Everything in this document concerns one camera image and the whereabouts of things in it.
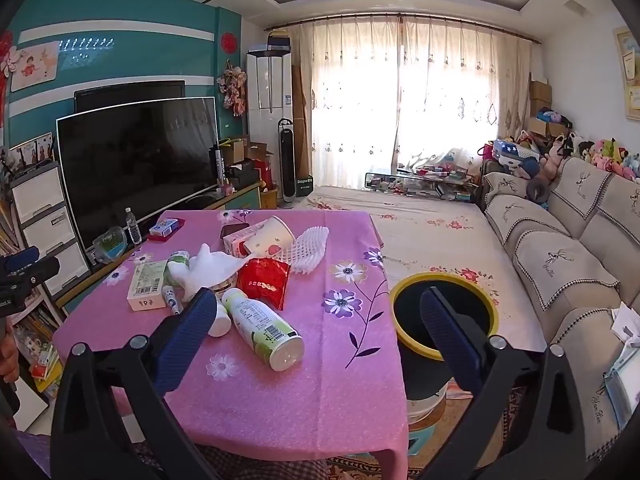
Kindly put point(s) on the white bucket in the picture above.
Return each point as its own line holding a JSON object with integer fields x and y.
{"x": 425, "y": 407}

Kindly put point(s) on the cartoon wall picture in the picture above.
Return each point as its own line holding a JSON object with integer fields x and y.
{"x": 35, "y": 66}

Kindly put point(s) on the person's left hand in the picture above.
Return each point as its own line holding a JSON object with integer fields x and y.
{"x": 9, "y": 357}

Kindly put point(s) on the green plastic stool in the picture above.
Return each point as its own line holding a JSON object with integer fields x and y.
{"x": 420, "y": 442}

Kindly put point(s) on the white pill bottle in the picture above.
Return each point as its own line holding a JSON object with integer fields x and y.
{"x": 220, "y": 322}

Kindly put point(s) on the row of plush toys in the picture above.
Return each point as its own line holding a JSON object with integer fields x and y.
{"x": 610, "y": 155}

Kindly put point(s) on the black tube white print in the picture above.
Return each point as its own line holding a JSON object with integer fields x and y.
{"x": 218, "y": 160}

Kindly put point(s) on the white foam fruit net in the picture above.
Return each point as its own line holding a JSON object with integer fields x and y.
{"x": 307, "y": 250}

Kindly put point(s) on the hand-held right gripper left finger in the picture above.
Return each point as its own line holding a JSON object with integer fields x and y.
{"x": 185, "y": 342}

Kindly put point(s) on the blue star-print bag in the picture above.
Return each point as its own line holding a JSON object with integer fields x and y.
{"x": 506, "y": 151}

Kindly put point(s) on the red bag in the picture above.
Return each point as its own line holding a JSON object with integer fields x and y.
{"x": 264, "y": 176}

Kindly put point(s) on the white tissue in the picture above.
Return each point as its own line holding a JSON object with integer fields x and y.
{"x": 205, "y": 272}

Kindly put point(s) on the white papers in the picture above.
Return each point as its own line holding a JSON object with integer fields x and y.
{"x": 625, "y": 322}

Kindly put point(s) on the pile of books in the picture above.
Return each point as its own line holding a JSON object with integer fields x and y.
{"x": 35, "y": 350}

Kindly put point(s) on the clear water bottle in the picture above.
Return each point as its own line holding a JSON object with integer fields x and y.
{"x": 133, "y": 227}

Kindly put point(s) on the glass coffee table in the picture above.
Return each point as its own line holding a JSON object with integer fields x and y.
{"x": 425, "y": 182}

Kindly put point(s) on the red round wall decal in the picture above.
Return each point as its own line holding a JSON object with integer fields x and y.
{"x": 229, "y": 40}

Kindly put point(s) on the beige sofa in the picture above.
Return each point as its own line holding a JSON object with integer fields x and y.
{"x": 555, "y": 250}

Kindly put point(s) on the framed wall chart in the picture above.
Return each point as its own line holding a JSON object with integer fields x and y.
{"x": 629, "y": 75}

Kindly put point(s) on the purple checked cloth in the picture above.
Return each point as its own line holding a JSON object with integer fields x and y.
{"x": 240, "y": 467}

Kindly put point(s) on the pink floral tablecloth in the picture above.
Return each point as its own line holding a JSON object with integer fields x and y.
{"x": 325, "y": 385}

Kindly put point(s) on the sheer embroidered curtain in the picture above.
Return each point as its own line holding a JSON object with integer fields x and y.
{"x": 360, "y": 90}

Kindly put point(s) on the white drawer cabinet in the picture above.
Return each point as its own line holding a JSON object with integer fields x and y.
{"x": 45, "y": 230}

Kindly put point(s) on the grey neck pillow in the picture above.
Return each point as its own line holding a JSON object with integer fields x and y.
{"x": 537, "y": 190}

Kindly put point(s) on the open cardboard box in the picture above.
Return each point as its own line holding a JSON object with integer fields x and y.
{"x": 232, "y": 151}

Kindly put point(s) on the tall cardboard box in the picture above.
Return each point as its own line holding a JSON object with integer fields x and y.
{"x": 301, "y": 125}

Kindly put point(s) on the white green drink bottle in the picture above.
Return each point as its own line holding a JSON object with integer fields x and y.
{"x": 255, "y": 325}

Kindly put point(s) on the white paper cup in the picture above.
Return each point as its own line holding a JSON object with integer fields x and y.
{"x": 272, "y": 235}

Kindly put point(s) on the stack of cardboard boxes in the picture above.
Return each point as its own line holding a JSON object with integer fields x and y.
{"x": 540, "y": 95}

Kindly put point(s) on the red plastic wrapper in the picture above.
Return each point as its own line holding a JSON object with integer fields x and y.
{"x": 262, "y": 282}

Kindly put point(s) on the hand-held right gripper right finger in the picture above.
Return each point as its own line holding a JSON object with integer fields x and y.
{"x": 450, "y": 342}

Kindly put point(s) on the curtain rod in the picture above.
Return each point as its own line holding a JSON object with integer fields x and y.
{"x": 450, "y": 21}

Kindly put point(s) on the black box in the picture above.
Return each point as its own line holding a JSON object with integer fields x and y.
{"x": 278, "y": 41}

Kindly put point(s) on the large curved television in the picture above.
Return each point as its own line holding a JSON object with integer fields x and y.
{"x": 135, "y": 170}

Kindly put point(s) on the floral floor mat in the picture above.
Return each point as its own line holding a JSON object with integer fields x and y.
{"x": 430, "y": 240}

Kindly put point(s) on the white blue toothpaste tube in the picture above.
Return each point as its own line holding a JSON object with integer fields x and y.
{"x": 172, "y": 300}

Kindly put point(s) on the black tower fan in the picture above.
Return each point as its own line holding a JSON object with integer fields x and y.
{"x": 287, "y": 162}

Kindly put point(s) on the black yellow-rimmed trash bin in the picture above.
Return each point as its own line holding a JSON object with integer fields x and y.
{"x": 415, "y": 310}

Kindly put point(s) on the small blue box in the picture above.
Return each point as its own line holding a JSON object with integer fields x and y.
{"x": 165, "y": 225}

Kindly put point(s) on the hanging artificial flowers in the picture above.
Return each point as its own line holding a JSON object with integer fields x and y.
{"x": 232, "y": 90}

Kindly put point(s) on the clear plastic bag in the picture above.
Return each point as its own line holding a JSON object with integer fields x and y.
{"x": 620, "y": 385}

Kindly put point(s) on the photo frame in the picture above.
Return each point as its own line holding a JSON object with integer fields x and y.
{"x": 32, "y": 151}

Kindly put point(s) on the white standing air conditioner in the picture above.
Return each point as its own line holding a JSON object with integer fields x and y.
{"x": 269, "y": 92}

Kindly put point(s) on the pink white milk carton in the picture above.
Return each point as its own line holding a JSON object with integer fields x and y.
{"x": 234, "y": 246}

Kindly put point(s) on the flat red box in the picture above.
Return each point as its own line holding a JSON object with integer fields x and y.
{"x": 156, "y": 236}

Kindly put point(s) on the clear bottle green label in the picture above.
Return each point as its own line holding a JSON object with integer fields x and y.
{"x": 179, "y": 259}

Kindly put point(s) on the pale green printed carton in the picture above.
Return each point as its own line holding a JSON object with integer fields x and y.
{"x": 146, "y": 285}

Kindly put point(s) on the teal wooden television stand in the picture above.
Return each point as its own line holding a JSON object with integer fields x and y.
{"x": 240, "y": 201}

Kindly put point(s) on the green box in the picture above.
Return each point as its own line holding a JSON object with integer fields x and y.
{"x": 304, "y": 186}

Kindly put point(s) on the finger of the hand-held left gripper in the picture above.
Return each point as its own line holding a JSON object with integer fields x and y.
{"x": 42, "y": 270}
{"x": 22, "y": 259}

